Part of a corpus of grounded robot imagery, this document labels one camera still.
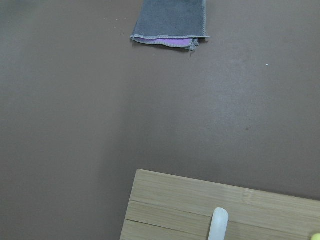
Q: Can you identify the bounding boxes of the yellow lemon slices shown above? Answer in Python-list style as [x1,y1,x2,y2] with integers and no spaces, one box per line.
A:
[310,233,320,240]

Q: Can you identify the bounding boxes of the white ceramic spoon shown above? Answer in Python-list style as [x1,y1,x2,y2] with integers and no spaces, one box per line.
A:
[208,207,229,240]

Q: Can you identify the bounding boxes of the wooden cutting board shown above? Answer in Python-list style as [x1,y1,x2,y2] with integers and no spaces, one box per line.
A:
[120,169,320,240]

